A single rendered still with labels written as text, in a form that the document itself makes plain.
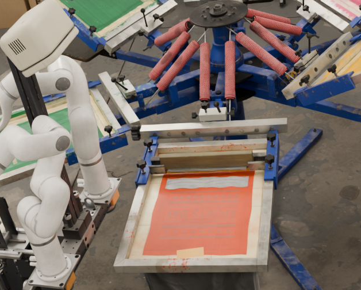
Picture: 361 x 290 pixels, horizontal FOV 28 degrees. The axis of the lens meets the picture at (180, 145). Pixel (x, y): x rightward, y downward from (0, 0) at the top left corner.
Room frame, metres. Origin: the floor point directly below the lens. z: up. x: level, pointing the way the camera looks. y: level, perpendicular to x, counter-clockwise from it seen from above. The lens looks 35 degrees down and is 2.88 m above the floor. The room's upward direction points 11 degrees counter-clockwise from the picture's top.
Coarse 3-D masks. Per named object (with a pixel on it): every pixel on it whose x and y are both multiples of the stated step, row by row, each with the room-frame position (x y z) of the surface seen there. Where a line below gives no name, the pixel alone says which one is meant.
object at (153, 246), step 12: (168, 192) 2.44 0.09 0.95; (156, 204) 2.37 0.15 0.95; (156, 216) 2.29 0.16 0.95; (156, 228) 2.22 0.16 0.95; (156, 240) 2.15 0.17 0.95; (168, 240) 2.14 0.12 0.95; (180, 240) 2.12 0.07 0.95; (192, 240) 2.11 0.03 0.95; (144, 252) 2.10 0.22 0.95; (156, 252) 2.08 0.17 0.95; (168, 252) 2.07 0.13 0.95
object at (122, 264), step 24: (168, 144) 2.74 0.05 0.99; (192, 144) 2.70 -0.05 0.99; (216, 144) 2.66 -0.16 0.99; (240, 144) 2.63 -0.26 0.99; (264, 144) 2.60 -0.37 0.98; (144, 192) 2.43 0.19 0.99; (264, 192) 2.27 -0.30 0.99; (264, 216) 2.12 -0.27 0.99; (264, 240) 1.99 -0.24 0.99; (120, 264) 2.02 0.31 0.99; (144, 264) 1.99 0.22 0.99; (168, 264) 1.97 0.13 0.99; (192, 264) 1.94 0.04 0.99; (216, 264) 1.92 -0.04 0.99; (240, 264) 1.89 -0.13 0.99; (264, 264) 1.87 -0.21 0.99
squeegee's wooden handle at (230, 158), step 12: (168, 156) 2.55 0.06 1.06; (180, 156) 2.54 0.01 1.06; (192, 156) 2.52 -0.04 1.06; (204, 156) 2.51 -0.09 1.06; (216, 156) 2.49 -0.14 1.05; (228, 156) 2.48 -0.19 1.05; (240, 156) 2.46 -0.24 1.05; (252, 156) 2.46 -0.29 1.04; (168, 168) 2.55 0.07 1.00; (180, 168) 2.53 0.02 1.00
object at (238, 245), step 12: (252, 180) 2.40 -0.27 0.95; (240, 192) 2.34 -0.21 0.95; (240, 204) 2.26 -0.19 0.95; (240, 216) 2.19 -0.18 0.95; (240, 228) 2.12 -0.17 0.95; (204, 240) 2.10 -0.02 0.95; (216, 240) 2.08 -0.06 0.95; (228, 240) 2.07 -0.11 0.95; (240, 240) 2.06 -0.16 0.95; (204, 252) 2.03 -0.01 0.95; (216, 252) 2.02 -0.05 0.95; (228, 252) 2.00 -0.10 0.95; (240, 252) 1.99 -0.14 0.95
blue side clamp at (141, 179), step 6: (156, 144) 2.74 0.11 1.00; (144, 150) 2.70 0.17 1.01; (144, 156) 2.66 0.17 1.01; (150, 156) 2.66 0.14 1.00; (150, 162) 2.61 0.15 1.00; (144, 168) 2.58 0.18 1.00; (138, 174) 2.53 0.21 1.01; (144, 174) 2.53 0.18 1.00; (138, 180) 2.50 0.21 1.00; (144, 180) 2.49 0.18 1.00
